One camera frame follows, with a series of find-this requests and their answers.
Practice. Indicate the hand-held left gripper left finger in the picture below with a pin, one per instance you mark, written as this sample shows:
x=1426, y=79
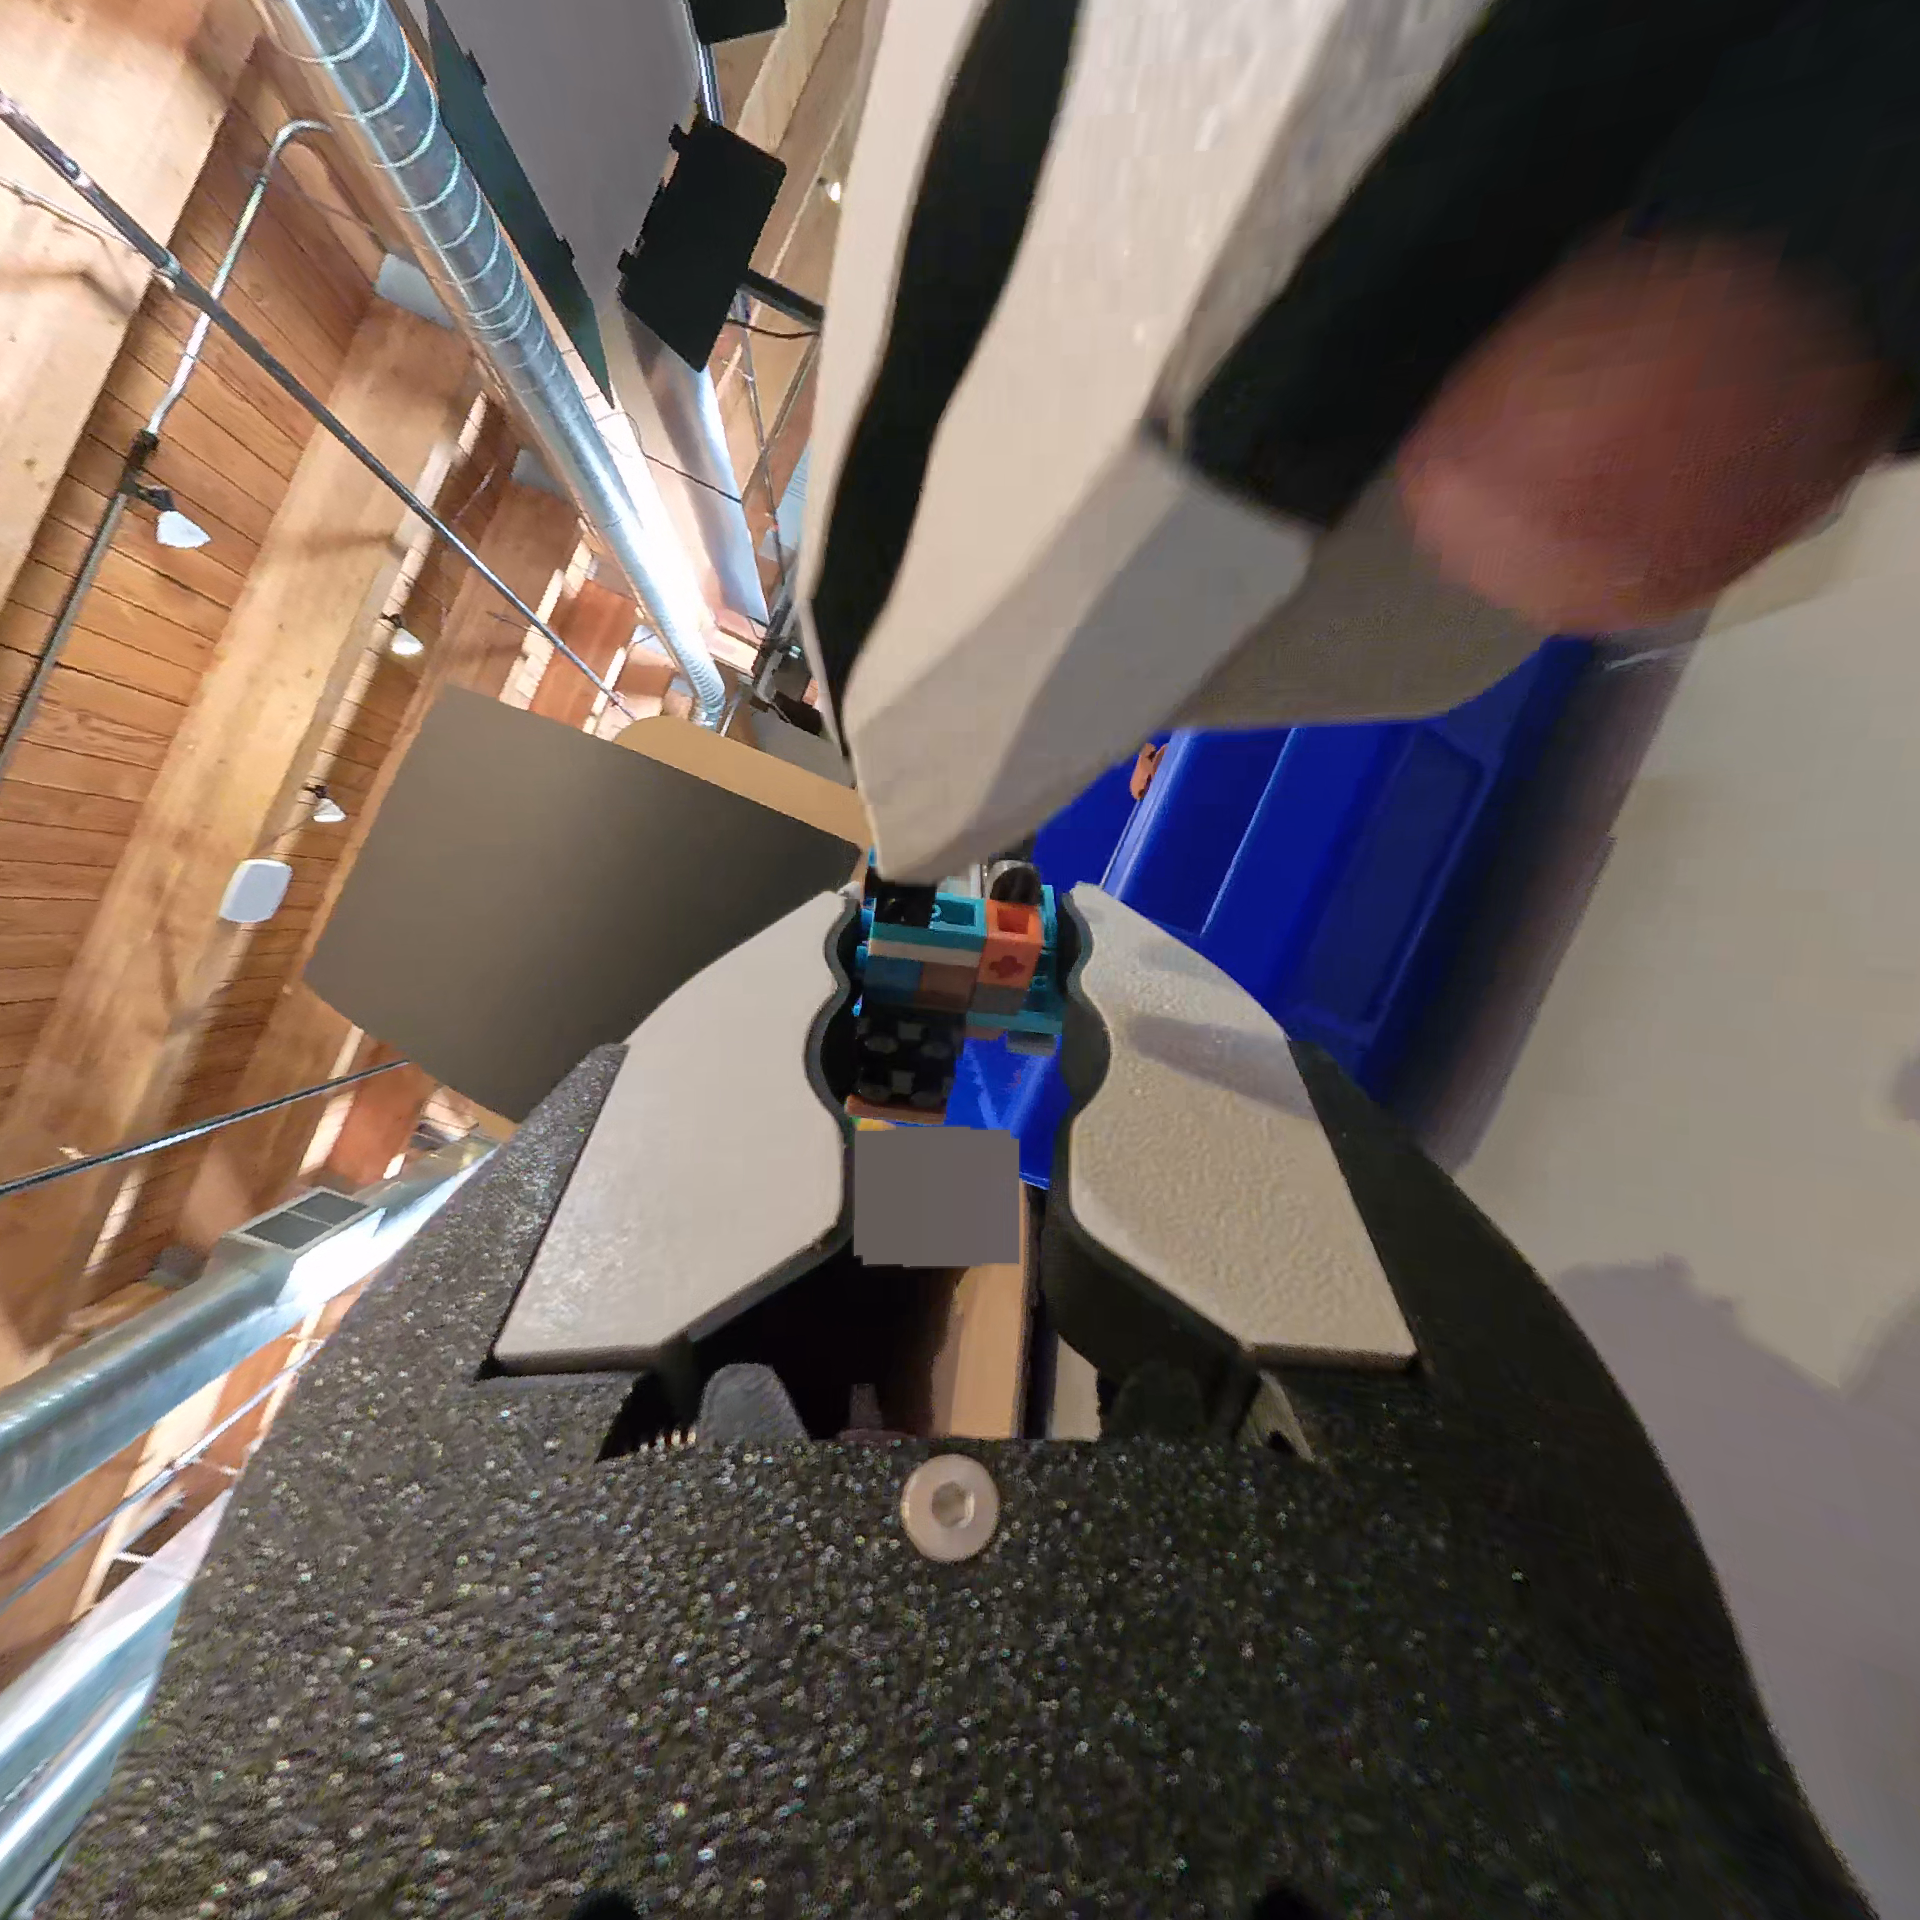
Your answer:
x=690, y=1184

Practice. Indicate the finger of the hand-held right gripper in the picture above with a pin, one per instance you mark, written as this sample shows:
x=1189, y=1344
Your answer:
x=885, y=224
x=1172, y=224

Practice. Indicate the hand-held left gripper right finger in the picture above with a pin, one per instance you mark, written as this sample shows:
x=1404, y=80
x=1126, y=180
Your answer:
x=1230, y=1184

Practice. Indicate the blue plastic bin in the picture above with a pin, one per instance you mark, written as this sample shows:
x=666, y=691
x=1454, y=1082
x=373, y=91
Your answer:
x=1350, y=900

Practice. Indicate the colourful toy brick model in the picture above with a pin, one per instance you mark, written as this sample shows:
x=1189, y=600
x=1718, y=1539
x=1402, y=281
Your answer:
x=961, y=973

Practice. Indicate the person's right hand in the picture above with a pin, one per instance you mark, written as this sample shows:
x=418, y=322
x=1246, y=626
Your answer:
x=1650, y=450

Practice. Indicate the black light stand pole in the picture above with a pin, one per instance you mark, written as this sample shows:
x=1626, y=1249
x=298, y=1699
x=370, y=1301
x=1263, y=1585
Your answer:
x=780, y=296

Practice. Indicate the studio light panel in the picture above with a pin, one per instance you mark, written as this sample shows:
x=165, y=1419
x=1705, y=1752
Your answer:
x=600, y=119

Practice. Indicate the black board with plywood rim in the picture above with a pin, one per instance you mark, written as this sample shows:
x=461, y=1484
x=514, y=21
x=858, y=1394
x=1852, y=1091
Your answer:
x=569, y=900

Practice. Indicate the brown notched round brick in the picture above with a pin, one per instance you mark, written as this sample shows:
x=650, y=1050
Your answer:
x=1149, y=768

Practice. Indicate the white ceiling device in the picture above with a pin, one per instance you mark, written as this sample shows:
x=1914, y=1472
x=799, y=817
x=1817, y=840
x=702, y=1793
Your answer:
x=255, y=892

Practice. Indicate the white track spotlight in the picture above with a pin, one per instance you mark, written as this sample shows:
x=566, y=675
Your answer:
x=402, y=639
x=326, y=804
x=172, y=522

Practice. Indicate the silver ventilation duct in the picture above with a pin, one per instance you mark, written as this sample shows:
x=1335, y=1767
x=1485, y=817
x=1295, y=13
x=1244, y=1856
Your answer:
x=495, y=299

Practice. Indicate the ribbed silver duct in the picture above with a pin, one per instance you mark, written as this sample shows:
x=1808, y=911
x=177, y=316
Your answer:
x=150, y=1348

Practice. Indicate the slim silver duct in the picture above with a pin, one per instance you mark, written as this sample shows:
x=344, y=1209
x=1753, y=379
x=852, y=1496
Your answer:
x=76, y=1709

